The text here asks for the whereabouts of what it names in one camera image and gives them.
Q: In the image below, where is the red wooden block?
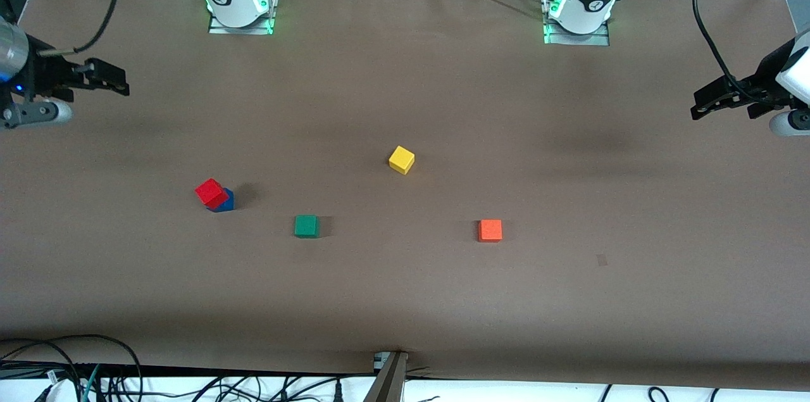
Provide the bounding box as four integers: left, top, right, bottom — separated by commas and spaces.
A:
194, 179, 230, 208

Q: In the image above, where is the blue wooden block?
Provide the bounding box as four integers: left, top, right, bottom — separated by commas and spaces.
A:
207, 188, 235, 213

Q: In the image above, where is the yellow wooden block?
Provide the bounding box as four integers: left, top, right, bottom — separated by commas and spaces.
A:
389, 146, 416, 175

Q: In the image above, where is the brown paper table cover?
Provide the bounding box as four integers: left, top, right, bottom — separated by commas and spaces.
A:
0, 0, 810, 390

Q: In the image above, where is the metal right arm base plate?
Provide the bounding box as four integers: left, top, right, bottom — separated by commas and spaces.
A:
208, 0, 279, 35

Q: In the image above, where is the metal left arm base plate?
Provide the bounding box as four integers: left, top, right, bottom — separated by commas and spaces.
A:
542, 0, 611, 46

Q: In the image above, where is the black looped cable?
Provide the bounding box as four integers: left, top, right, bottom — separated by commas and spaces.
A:
0, 334, 144, 402

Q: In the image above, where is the green cable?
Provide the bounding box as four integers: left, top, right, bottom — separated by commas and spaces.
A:
81, 364, 102, 402

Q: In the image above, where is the metal table edge bracket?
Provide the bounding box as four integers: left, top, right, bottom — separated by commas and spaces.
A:
363, 351, 409, 402

